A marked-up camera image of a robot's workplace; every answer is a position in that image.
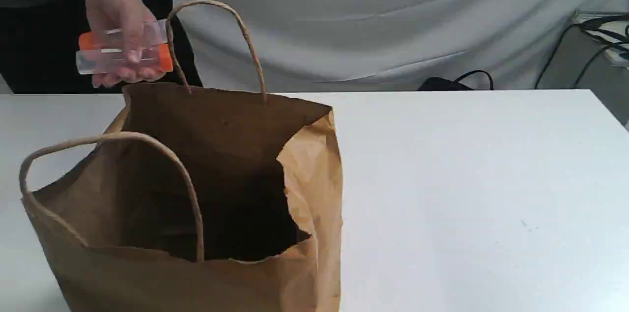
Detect person's bare hand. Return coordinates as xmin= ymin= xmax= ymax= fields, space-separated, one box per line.
xmin=85 ymin=0 xmax=165 ymax=88

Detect orange-capped clear tube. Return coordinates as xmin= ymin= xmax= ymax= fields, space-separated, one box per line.
xmin=78 ymin=19 xmax=167 ymax=50
xmin=76 ymin=44 xmax=173 ymax=75

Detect brown paper bag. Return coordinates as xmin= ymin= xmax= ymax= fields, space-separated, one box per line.
xmin=19 ymin=0 xmax=343 ymax=312

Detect person in dark clothes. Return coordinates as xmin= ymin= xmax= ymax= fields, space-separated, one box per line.
xmin=1 ymin=0 xmax=181 ymax=94

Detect grey backdrop cloth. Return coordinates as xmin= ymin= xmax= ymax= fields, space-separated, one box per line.
xmin=175 ymin=0 xmax=627 ymax=92

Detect black object behind table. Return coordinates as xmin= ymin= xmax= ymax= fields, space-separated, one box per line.
xmin=417 ymin=69 xmax=495 ymax=92

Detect black cables at right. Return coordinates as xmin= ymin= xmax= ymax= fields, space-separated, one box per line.
xmin=535 ymin=13 xmax=629 ymax=89

